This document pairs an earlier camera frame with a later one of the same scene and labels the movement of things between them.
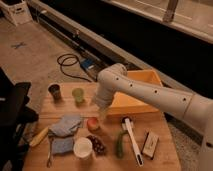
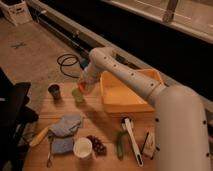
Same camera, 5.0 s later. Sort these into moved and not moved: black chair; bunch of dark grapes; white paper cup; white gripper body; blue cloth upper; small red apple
Moved: small red apple; white gripper body
Not moved: white paper cup; bunch of dark grapes; black chair; blue cloth upper
